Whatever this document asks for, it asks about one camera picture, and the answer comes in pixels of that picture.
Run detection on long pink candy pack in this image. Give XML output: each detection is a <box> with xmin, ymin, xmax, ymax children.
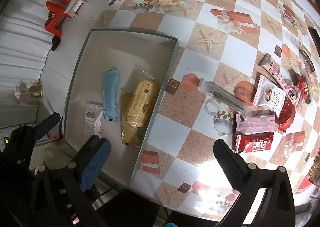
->
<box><xmin>259</xmin><ymin>54</ymin><xmax>302</xmax><ymax>108</ymax></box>

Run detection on grey cardboard box tray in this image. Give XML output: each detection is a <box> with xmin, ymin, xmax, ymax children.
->
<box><xmin>62</xmin><ymin>28</ymin><xmax>180</xmax><ymax>188</ymax></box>

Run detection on red kitkat style bar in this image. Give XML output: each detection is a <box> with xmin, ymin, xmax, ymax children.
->
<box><xmin>235</xmin><ymin>132</ymin><xmax>274</xmax><ymax>154</ymax></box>

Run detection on light blue snack wrapper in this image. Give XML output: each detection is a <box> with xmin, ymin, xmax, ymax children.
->
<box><xmin>103</xmin><ymin>69</ymin><xmax>119</xmax><ymax>122</ymax></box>

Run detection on yellow cake clear pack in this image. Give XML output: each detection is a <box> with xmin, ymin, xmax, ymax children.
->
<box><xmin>120</xmin><ymin>71</ymin><xmax>159</xmax><ymax>148</ymax></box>

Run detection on red orange snack bag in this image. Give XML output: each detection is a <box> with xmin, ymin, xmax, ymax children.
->
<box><xmin>296</xmin><ymin>74</ymin><xmax>311</xmax><ymax>104</ymax></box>

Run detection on red foil snack bag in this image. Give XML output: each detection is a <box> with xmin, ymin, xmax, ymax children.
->
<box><xmin>277</xmin><ymin>98</ymin><xmax>296</xmax><ymax>132</ymax></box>

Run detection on transparent dark biscuit pack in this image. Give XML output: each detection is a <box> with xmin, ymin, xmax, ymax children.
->
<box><xmin>199</xmin><ymin>80</ymin><xmax>252</xmax><ymax>119</ymax></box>

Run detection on crispy cranberry snack pack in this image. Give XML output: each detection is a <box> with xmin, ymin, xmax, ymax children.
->
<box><xmin>84</xmin><ymin>101</ymin><xmax>104</xmax><ymax>138</ymax></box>

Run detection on mauve pink snack wrapper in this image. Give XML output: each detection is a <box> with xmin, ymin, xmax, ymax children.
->
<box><xmin>235</xmin><ymin>114</ymin><xmax>276</xmax><ymax>135</ymax></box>

